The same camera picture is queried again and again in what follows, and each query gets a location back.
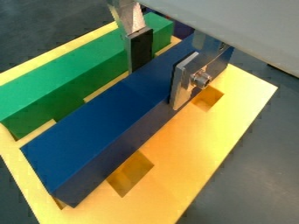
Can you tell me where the yellow slotted board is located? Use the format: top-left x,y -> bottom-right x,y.
0,11 -> 279,224

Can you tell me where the blue long block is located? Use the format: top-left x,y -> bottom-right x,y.
21,38 -> 196,207

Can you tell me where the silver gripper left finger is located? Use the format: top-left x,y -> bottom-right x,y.
106,0 -> 153,73

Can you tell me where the green long block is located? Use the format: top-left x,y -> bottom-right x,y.
0,11 -> 175,141

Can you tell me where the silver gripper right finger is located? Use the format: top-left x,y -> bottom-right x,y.
169,31 -> 228,110

